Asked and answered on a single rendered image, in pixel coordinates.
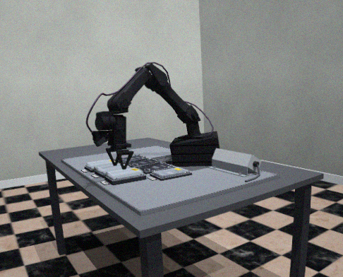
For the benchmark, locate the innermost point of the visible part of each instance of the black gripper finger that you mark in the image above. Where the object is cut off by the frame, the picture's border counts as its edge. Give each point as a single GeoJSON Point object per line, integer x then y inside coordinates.
{"type": "Point", "coordinates": [109, 150]}
{"type": "Point", "coordinates": [119, 154]}

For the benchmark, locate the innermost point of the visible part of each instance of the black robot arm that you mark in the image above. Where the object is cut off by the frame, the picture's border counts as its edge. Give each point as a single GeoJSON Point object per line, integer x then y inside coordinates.
{"type": "Point", "coordinates": [119, 102]}

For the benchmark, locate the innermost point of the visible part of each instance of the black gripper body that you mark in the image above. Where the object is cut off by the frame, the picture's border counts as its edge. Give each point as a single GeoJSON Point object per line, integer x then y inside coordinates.
{"type": "Point", "coordinates": [118, 147]}

